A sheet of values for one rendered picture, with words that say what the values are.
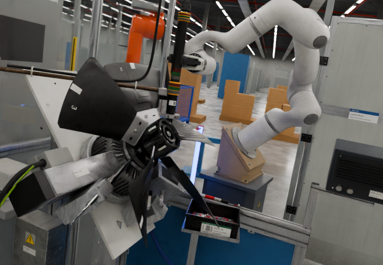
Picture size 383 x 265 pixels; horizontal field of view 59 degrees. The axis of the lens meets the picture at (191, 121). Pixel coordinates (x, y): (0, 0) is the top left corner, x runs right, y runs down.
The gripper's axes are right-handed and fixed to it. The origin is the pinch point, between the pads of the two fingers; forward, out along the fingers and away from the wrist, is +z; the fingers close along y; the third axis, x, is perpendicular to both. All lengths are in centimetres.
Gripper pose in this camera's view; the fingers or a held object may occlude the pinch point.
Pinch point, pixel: (177, 59)
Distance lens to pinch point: 121.9
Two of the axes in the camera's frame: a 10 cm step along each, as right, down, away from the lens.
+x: 1.5, -9.8, -1.5
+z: -3.8, 0.8, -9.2
